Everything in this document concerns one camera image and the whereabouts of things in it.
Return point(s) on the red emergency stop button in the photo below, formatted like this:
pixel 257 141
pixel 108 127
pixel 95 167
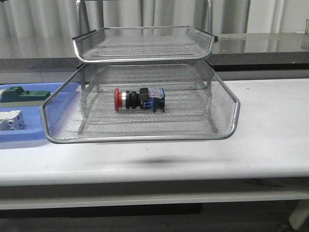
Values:
pixel 147 98

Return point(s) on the blue plastic tray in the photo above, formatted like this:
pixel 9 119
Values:
pixel 32 128

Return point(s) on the green electrical module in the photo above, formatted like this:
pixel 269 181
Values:
pixel 18 94

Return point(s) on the grey granite counter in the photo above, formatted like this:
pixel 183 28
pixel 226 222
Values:
pixel 233 52

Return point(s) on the white table leg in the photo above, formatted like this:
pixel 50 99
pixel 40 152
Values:
pixel 299 214

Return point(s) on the metal pin stand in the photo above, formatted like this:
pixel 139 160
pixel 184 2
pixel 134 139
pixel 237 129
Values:
pixel 306 30

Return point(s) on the silver rack frame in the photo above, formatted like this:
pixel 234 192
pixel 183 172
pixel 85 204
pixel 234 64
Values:
pixel 149 81

